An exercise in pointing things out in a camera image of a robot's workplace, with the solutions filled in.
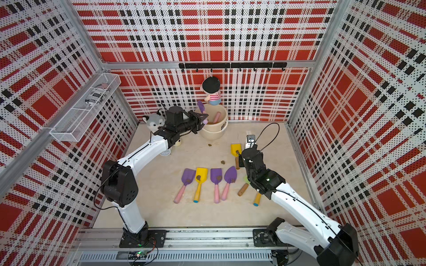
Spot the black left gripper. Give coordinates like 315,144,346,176
176,110,209,134

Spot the purple pointed trowel pink handle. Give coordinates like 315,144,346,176
197,100,208,125

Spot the purple square trowel pink handle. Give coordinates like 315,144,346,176
213,112,221,124

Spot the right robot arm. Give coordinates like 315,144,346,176
239,145,359,266

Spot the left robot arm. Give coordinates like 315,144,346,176
100,106,208,243

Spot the beige plastic bucket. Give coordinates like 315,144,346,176
199,104,229,140

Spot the purple square trowel middle row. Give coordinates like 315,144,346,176
210,168,223,204

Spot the purple square trowel row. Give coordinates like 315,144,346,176
173,168,196,204
210,168,223,204

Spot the purple square trowel leftmost row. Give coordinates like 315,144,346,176
173,168,196,204

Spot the purple pointed trowel right row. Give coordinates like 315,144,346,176
221,166,237,201

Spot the doll with black hat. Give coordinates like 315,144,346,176
201,76,221,105

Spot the grey white husky plush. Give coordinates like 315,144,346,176
142,110,166,133

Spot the white alarm clock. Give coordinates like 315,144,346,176
160,148,172,156

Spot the can in shelf basket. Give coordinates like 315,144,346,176
85,83,109,106

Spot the green circuit board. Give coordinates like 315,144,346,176
128,250,148,261

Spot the yellow trowel wooden handle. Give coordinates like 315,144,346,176
231,144,241,170

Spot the black hook rail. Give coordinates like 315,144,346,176
178,62,288,70

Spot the light green trowel wooden handle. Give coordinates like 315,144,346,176
237,176,250,197

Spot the green trowel yellow handle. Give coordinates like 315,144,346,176
253,193,262,207

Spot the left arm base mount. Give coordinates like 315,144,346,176
119,222,167,248

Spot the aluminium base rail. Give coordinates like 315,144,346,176
66,227,317,266

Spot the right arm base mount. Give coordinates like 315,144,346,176
252,217,287,247

